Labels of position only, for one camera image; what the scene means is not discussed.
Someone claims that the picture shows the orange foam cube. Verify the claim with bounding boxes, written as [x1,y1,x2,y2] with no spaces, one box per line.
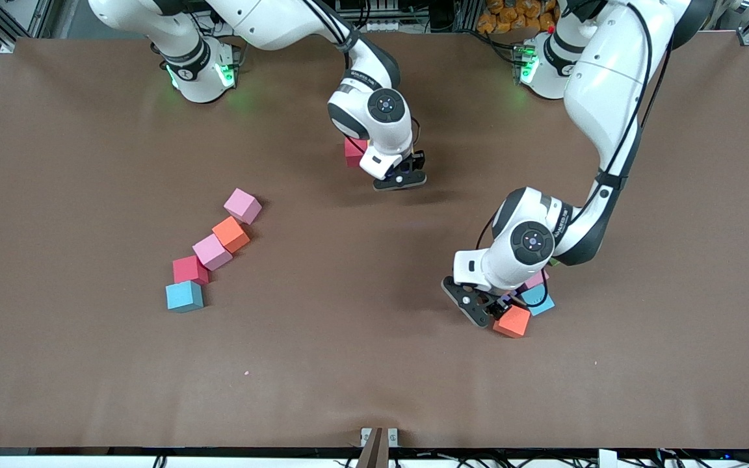
[493,304,532,339]
[211,216,251,254]

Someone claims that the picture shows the red foam cube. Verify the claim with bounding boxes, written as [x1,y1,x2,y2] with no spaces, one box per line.
[344,136,370,169]
[172,255,210,287]

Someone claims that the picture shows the blue foam cube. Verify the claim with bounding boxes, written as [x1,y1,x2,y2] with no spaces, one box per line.
[519,285,556,317]
[165,280,205,314]

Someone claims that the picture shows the pink foam cube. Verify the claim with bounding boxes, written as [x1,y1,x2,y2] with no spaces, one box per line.
[521,268,551,293]
[192,233,233,272]
[223,188,263,226]

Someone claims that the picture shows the brown table cover sheet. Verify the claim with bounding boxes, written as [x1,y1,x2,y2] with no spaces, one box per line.
[0,31,749,450]

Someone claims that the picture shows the orange snack bag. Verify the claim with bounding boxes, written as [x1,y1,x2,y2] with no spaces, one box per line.
[477,0,557,34]

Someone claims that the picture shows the white power strip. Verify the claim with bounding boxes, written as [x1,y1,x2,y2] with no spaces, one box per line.
[209,16,265,37]

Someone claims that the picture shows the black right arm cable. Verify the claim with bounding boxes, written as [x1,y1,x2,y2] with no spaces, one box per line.
[300,0,423,157]

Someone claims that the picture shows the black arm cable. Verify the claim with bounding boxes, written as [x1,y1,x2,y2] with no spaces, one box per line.
[475,0,674,306]
[300,0,423,157]

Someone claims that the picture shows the metal table edge bracket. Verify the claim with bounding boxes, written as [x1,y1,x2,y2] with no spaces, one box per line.
[356,427,399,468]

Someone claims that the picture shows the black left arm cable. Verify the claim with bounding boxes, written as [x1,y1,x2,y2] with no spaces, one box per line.
[475,0,674,306]

